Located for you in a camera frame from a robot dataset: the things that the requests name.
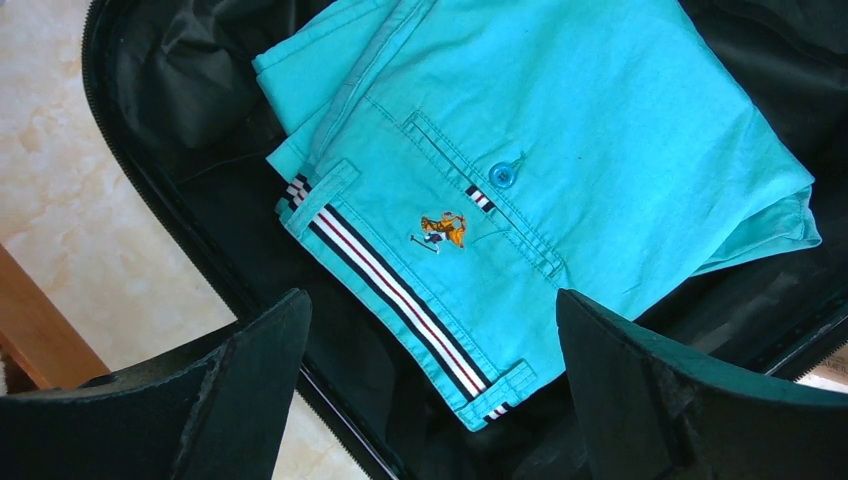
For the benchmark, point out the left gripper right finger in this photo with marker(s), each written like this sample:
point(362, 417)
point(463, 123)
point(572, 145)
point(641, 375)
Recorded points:
point(650, 407)

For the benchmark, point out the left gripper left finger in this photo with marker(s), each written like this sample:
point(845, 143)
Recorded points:
point(214, 408)

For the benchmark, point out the turquoise shorts with striped waistband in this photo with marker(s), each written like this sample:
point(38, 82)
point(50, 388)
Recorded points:
point(455, 164)

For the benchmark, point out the wooden tray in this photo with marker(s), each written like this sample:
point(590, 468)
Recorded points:
point(38, 337)

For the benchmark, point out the black open suitcase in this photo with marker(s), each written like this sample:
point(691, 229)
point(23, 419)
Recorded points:
point(171, 89)

